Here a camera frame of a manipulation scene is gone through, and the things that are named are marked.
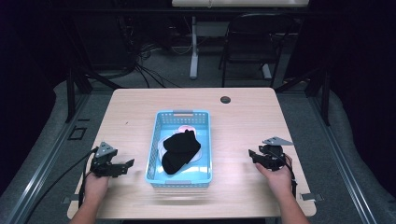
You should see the aluminium floor rail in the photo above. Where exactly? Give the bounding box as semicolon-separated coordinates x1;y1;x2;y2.
5;92;92;224
307;92;378;224

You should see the black floor outlet frame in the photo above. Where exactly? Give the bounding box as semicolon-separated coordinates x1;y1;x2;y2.
67;125;88;141

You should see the black sock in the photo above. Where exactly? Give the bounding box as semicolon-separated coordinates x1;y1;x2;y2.
161;148;201;175
162;129;202;156

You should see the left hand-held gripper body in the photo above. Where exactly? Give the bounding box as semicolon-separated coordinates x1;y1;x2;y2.
90;141;126;179

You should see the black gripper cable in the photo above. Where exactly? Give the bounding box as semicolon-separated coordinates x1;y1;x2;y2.
274;150;299;199
23;147;99;224

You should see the person's left hand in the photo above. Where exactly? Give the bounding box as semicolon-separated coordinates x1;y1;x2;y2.
83;171;110;203

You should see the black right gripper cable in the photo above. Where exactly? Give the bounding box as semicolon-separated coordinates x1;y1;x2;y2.
274;150;299;199

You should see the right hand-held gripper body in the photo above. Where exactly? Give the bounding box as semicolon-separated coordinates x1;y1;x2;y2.
257;136;295;172

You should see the black metal stand frame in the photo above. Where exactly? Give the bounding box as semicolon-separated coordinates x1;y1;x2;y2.
62;18;123;124
275;66;332;127

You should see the white desk with metal leg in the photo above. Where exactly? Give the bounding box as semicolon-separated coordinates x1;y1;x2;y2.
171;0;310;80

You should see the bundle of floor cables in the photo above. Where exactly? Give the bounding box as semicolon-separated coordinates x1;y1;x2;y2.
122;18;183;89

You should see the blue plastic basket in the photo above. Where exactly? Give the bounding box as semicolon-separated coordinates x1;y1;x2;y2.
144;109;214;189

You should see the black cloth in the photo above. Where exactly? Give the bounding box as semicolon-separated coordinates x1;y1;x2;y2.
157;124;205;164

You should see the person's right hand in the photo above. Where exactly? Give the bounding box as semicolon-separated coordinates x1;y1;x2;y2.
254;162;295;200

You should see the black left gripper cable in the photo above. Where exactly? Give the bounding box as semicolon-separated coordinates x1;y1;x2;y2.
23;147;99;224

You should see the black folding chair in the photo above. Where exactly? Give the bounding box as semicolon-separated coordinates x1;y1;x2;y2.
218;12;301;89

